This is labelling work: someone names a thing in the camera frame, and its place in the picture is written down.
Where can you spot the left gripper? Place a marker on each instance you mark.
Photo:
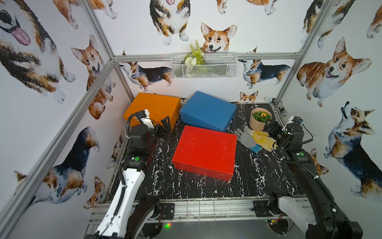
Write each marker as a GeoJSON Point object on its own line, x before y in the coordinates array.
{"type": "Point", "coordinates": [161, 128]}

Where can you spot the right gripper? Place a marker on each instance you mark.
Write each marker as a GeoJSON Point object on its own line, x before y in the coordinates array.
{"type": "Point", "coordinates": [278, 128]}

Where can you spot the orange shoebox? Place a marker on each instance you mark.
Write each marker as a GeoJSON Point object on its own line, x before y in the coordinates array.
{"type": "Point", "coordinates": [159, 107]}

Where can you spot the blue shoebox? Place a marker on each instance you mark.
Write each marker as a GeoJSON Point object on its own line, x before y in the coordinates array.
{"type": "Point", "coordinates": [205, 111]}

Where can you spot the red shoebox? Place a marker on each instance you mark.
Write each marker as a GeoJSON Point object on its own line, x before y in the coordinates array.
{"type": "Point", "coordinates": [206, 152]}

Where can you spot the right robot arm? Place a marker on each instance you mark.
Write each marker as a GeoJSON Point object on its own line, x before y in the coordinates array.
{"type": "Point", "coordinates": [321, 218]}

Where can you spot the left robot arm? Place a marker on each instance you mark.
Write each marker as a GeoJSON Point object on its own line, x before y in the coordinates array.
{"type": "Point", "coordinates": [124, 220]}

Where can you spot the yellow work glove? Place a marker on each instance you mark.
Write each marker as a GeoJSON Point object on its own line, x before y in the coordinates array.
{"type": "Point", "coordinates": [262, 139]}

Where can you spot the beige flower pot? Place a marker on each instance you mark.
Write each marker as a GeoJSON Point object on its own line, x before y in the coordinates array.
{"type": "Point", "coordinates": [258, 119]}

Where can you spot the blue sponge under gloves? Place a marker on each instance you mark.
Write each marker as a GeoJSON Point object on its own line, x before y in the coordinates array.
{"type": "Point", "coordinates": [256, 149]}

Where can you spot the grey work glove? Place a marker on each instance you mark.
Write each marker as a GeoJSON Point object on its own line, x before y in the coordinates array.
{"type": "Point", "coordinates": [245, 137]}

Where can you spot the green fern plant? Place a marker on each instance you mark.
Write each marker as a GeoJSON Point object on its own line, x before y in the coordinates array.
{"type": "Point", "coordinates": [195, 55]}

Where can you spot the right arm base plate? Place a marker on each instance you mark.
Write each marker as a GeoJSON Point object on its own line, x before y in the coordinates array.
{"type": "Point", "coordinates": [262, 209]}

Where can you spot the white wire mesh basket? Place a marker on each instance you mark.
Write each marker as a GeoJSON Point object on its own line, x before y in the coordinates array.
{"type": "Point", "coordinates": [206, 66]}

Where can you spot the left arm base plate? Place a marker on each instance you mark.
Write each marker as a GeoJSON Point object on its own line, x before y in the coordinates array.
{"type": "Point", "coordinates": [166, 211]}

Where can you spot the aluminium front rail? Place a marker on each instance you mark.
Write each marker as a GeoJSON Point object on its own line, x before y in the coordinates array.
{"type": "Point", "coordinates": [213, 209]}

